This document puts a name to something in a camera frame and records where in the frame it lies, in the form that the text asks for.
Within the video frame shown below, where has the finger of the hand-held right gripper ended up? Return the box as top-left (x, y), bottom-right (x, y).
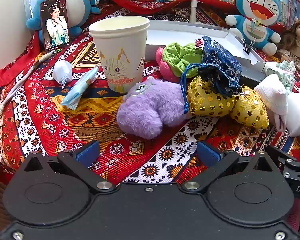
top-left (265, 145), bottom-right (298, 167)

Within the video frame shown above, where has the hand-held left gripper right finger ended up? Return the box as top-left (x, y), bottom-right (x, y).
top-left (181, 141), bottom-right (278, 193)

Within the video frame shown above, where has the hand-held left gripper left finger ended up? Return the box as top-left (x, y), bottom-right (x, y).
top-left (22, 140), bottom-right (117, 194)

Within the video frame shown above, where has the gold sequin soft toy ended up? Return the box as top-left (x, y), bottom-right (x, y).
top-left (186, 76), bottom-right (269, 130)

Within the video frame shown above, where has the pink and white sock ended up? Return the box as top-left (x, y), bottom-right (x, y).
top-left (254, 74), bottom-right (289, 132)

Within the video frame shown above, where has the packaged light blue face mask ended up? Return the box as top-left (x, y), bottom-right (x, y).
top-left (60, 65), bottom-right (100, 110)

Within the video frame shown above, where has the purple fluffy plush monster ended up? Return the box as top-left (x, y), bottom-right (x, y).
top-left (116, 76), bottom-right (190, 139)

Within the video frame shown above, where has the navy blue drawstring pouch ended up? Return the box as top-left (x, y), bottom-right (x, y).
top-left (180, 35), bottom-right (243, 114)

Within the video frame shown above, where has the green and pink scrunchie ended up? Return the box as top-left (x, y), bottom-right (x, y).
top-left (155, 42), bottom-right (204, 83)

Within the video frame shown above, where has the white cardboard box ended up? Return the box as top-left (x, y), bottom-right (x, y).
top-left (145, 19), bottom-right (267, 80)

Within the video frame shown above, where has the red patterned tablecloth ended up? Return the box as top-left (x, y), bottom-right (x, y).
top-left (0, 0), bottom-right (300, 230)

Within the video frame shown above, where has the paper cup with cat drawing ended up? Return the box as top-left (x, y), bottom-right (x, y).
top-left (88, 15), bottom-right (150, 93)

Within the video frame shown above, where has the black binder clip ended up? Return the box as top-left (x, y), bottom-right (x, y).
top-left (241, 37), bottom-right (252, 54)

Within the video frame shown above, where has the blue cat plush toy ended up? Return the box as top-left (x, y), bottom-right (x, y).
top-left (225, 0), bottom-right (282, 56)

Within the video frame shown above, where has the black smartphone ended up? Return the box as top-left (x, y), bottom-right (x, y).
top-left (39, 0), bottom-right (72, 53)

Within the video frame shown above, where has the miniature metal bicycle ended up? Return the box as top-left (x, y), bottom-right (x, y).
top-left (156, 12), bottom-right (190, 22)

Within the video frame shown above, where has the white plastic pipe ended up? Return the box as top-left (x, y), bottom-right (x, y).
top-left (190, 0), bottom-right (199, 23)

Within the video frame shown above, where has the blue round plush toy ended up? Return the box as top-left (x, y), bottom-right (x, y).
top-left (26, 0), bottom-right (102, 37)

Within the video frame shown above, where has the grey braided lanyard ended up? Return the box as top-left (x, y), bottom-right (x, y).
top-left (0, 50), bottom-right (62, 130)

